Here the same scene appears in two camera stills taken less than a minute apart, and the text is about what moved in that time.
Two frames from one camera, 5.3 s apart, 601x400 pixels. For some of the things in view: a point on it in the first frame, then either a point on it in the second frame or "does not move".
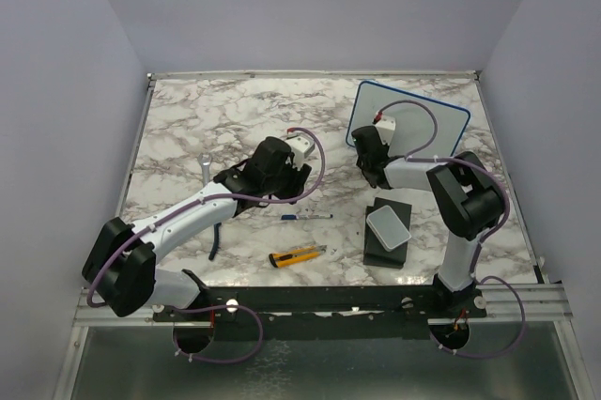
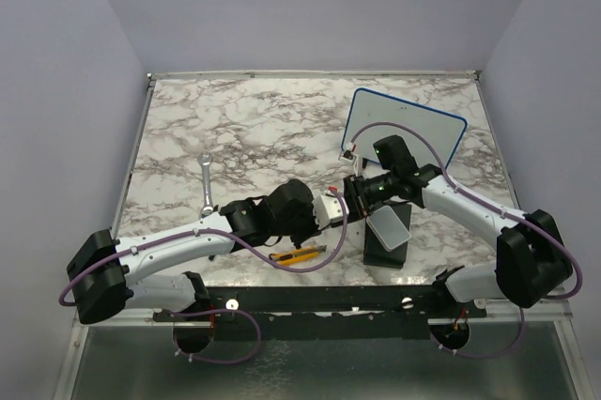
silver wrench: x=206 y=162 does not move
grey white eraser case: x=388 y=227 does not move
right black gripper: x=359 y=162 -> x=356 y=197
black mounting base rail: x=324 y=313 does not move
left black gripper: x=298 y=180 -> x=313 y=231
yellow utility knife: x=288 y=257 does not move
